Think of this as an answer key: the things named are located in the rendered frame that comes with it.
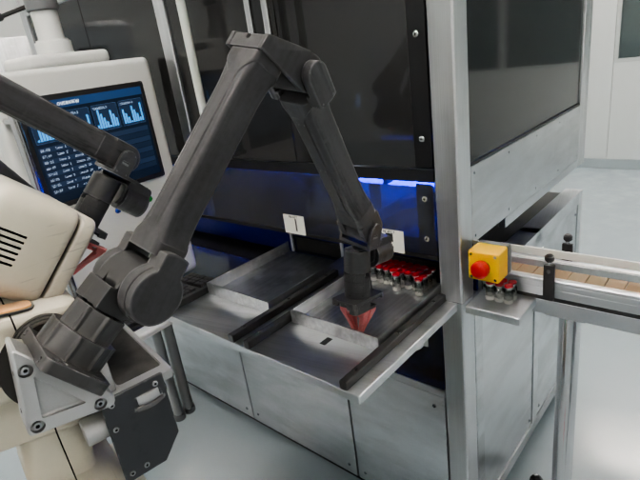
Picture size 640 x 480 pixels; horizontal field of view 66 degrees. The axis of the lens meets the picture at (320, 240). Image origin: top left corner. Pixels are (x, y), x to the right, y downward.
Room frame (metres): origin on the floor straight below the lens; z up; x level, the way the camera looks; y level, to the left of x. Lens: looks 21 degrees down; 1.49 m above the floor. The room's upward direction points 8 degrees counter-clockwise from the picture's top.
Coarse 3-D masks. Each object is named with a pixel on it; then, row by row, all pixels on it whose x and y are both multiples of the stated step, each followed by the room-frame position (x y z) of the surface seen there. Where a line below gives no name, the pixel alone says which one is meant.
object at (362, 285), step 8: (344, 272) 0.96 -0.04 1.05; (368, 272) 0.96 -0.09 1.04; (344, 280) 0.96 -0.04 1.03; (352, 280) 0.94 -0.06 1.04; (360, 280) 0.94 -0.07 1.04; (368, 280) 0.95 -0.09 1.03; (352, 288) 0.94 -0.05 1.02; (360, 288) 0.94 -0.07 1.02; (368, 288) 0.94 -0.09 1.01; (336, 296) 0.96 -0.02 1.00; (344, 296) 0.96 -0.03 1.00; (352, 296) 0.94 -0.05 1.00; (360, 296) 0.93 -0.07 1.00; (368, 296) 0.94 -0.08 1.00; (376, 296) 0.96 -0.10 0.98; (336, 304) 0.94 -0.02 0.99; (344, 304) 0.92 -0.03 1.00; (352, 304) 0.91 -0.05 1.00; (360, 304) 0.92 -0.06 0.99
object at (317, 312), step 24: (336, 288) 1.21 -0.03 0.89; (384, 288) 1.19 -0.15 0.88; (432, 288) 1.15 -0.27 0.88; (312, 312) 1.11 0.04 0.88; (336, 312) 1.09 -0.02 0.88; (384, 312) 1.06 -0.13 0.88; (408, 312) 0.99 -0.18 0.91; (336, 336) 0.99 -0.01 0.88; (360, 336) 0.94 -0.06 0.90; (384, 336) 0.92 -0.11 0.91
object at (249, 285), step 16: (272, 256) 1.50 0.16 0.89; (288, 256) 1.51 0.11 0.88; (304, 256) 1.49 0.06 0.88; (240, 272) 1.40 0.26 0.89; (256, 272) 1.41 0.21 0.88; (272, 272) 1.40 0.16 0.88; (288, 272) 1.38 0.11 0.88; (304, 272) 1.36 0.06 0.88; (320, 272) 1.29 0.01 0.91; (208, 288) 1.32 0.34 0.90; (224, 288) 1.26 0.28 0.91; (240, 288) 1.32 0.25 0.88; (256, 288) 1.30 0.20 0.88; (272, 288) 1.29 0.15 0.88; (288, 288) 1.27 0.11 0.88; (240, 304) 1.22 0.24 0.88; (256, 304) 1.17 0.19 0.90; (272, 304) 1.15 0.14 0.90
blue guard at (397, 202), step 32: (224, 192) 1.63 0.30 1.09; (256, 192) 1.52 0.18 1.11; (288, 192) 1.42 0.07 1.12; (320, 192) 1.33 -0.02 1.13; (384, 192) 1.19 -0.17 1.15; (416, 192) 1.12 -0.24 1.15; (256, 224) 1.54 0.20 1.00; (320, 224) 1.34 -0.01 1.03; (384, 224) 1.19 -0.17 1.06; (416, 224) 1.13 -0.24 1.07
